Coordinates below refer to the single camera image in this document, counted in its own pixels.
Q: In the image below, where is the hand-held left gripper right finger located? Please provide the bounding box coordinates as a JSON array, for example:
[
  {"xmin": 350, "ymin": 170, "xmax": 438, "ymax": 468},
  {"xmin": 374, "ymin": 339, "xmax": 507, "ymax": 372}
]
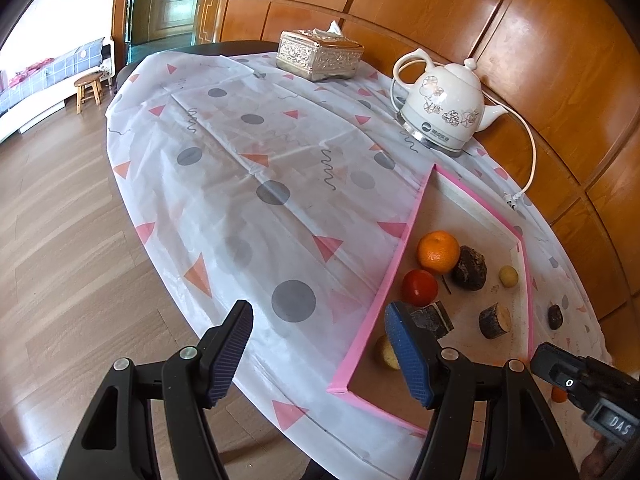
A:
[{"xmin": 384, "ymin": 301, "xmax": 583, "ymax": 480}]

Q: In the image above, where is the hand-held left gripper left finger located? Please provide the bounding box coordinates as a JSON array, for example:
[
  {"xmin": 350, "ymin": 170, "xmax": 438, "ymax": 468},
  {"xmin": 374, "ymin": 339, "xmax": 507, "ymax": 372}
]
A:
[{"xmin": 56, "ymin": 300, "xmax": 254, "ymax": 480}]

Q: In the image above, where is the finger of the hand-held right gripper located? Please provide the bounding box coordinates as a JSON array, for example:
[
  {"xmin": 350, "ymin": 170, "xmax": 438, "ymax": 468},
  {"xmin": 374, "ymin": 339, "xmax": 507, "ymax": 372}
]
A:
[{"xmin": 531, "ymin": 342, "xmax": 600, "ymax": 408}]

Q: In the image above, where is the yellow lumpy fruit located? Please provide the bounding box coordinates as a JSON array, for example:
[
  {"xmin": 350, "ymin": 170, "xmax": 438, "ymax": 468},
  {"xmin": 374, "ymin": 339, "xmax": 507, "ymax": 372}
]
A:
[{"xmin": 376, "ymin": 335, "xmax": 401, "ymax": 371}]

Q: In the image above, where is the dark square block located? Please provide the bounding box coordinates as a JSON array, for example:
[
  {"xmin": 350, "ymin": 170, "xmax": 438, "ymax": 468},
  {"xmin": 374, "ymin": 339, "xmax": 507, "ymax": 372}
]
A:
[{"xmin": 411, "ymin": 301, "xmax": 455, "ymax": 340}]

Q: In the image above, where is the red tomato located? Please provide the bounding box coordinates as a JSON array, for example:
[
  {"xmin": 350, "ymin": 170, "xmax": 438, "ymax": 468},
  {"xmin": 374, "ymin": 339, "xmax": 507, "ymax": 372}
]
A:
[{"xmin": 401, "ymin": 269, "xmax": 439, "ymax": 307}]

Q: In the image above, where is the brown wooden log piece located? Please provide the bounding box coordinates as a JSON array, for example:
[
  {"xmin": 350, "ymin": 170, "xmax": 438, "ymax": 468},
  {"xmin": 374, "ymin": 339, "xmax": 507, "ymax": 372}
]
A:
[{"xmin": 478, "ymin": 303, "xmax": 513, "ymax": 340}]

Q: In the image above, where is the large dark wrinkled fruit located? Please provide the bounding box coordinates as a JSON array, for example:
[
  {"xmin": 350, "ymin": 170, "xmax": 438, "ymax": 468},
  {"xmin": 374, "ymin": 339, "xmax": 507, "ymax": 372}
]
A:
[{"xmin": 452, "ymin": 245, "xmax": 488, "ymax": 291}]

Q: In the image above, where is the pink-edged cardboard box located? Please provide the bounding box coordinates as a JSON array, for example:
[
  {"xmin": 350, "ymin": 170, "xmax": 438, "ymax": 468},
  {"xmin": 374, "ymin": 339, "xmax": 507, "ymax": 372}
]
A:
[{"xmin": 326, "ymin": 162, "xmax": 534, "ymax": 442}]

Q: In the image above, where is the orange mandarin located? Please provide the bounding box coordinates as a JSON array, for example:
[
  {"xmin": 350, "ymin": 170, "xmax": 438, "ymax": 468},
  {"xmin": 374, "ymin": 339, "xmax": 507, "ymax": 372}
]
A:
[{"xmin": 417, "ymin": 230, "xmax": 461, "ymax": 275}]

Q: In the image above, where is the white patterned tablecloth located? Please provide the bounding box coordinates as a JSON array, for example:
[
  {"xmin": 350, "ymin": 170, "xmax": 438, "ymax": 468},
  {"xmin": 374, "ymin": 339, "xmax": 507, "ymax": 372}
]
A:
[{"xmin": 105, "ymin": 50, "xmax": 613, "ymax": 476}]

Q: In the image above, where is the silver kettle base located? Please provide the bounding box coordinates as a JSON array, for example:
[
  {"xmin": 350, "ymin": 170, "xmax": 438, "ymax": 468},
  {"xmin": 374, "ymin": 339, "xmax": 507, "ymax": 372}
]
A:
[{"xmin": 397, "ymin": 110, "xmax": 468, "ymax": 157}]

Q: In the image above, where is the white floral electric kettle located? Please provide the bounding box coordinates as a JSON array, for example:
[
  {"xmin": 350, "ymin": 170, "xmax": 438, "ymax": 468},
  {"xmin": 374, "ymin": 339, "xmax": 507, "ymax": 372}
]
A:
[{"xmin": 391, "ymin": 49, "xmax": 512, "ymax": 146}]

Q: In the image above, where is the silver embossed tissue box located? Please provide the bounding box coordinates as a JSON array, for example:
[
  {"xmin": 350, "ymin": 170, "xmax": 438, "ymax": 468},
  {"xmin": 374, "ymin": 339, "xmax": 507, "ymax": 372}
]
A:
[{"xmin": 276, "ymin": 20, "xmax": 365, "ymax": 83}]

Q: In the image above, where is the small wooden stool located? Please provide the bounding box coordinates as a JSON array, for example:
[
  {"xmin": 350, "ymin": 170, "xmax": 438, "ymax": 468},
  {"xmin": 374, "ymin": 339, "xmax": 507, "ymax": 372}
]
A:
[{"xmin": 74, "ymin": 72, "xmax": 104, "ymax": 114}]

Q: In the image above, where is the blue plaid sofa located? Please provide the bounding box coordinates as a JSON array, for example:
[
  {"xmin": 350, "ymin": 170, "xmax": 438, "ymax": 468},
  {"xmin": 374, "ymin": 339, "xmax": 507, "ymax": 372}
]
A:
[{"xmin": 0, "ymin": 37, "xmax": 114, "ymax": 142}]

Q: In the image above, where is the wooden glass door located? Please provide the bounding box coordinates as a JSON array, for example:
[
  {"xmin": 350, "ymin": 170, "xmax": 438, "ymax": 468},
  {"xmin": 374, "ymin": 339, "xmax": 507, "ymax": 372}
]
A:
[{"xmin": 127, "ymin": 0, "xmax": 236, "ymax": 47}]

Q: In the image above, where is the white kettle power cable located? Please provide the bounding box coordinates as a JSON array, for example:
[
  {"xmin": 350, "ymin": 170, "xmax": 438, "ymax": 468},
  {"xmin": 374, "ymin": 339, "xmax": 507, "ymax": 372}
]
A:
[{"xmin": 502, "ymin": 107, "xmax": 538, "ymax": 208}]

